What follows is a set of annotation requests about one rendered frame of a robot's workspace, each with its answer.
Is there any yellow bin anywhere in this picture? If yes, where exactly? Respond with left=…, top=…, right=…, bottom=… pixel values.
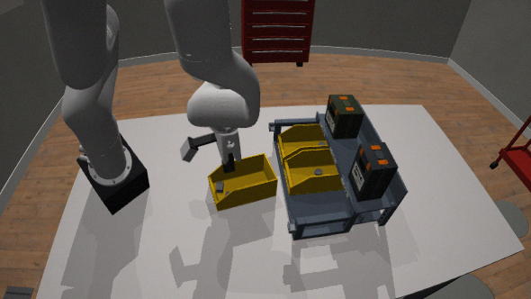
left=209, top=153, right=278, bottom=211
left=277, top=124, right=329, bottom=166
left=284, top=149, right=344, bottom=195

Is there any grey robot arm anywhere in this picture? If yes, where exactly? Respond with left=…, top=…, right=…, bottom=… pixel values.
left=40, top=0, right=260, bottom=186

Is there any dark green case with handle slot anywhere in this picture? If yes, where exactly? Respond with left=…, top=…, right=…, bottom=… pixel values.
left=325, top=95, right=365, bottom=140

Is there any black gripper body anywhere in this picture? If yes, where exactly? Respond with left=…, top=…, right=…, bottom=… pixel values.
left=210, top=128, right=241, bottom=165

